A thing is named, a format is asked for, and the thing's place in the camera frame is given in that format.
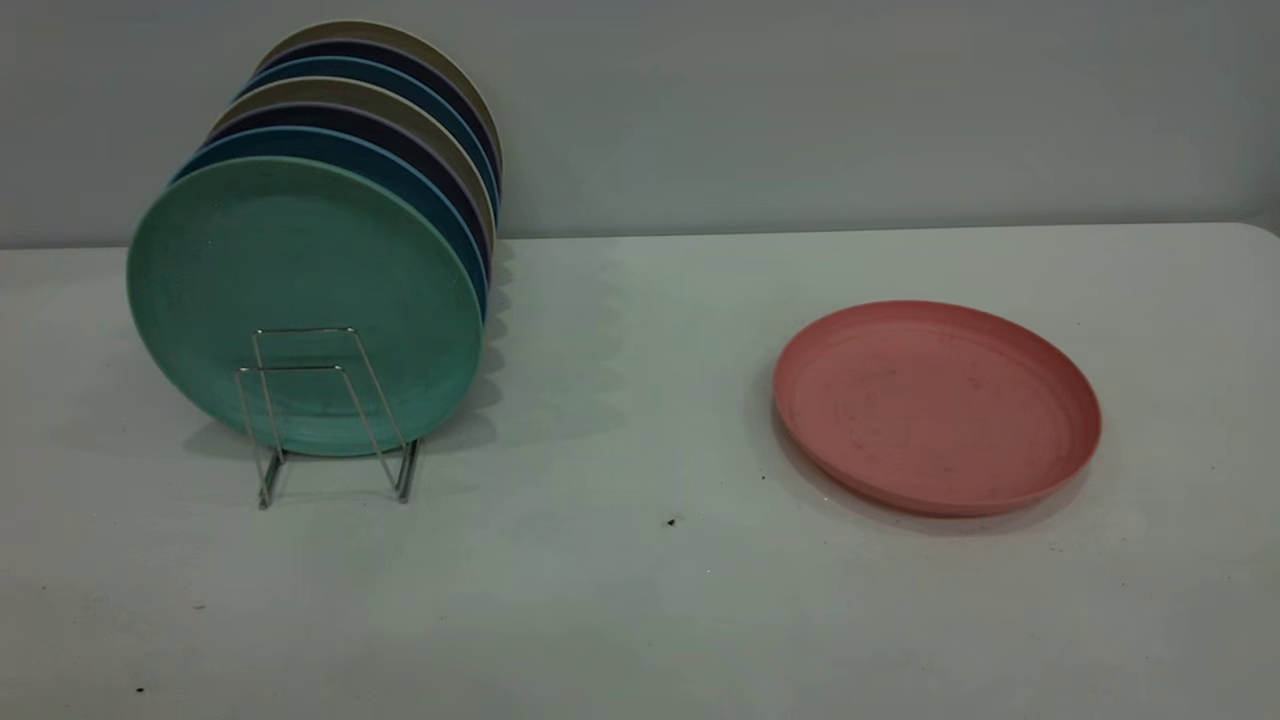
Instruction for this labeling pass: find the pink round plate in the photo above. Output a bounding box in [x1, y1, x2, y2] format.
[772, 300, 1103, 519]

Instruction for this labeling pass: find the green round plate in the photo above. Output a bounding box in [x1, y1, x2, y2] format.
[126, 156, 485, 459]

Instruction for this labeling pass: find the dark purple round plate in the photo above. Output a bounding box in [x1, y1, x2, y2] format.
[255, 38, 503, 191]
[208, 103, 495, 281]

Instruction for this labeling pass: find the blue round plate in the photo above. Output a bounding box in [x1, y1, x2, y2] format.
[235, 55, 501, 216]
[172, 126, 491, 321]

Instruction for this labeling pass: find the beige round plate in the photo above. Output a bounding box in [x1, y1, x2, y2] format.
[255, 20, 504, 181]
[210, 77, 498, 251]

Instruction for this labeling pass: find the metal wire plate rack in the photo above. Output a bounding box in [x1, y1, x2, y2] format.
[235, 326, 421, 511]

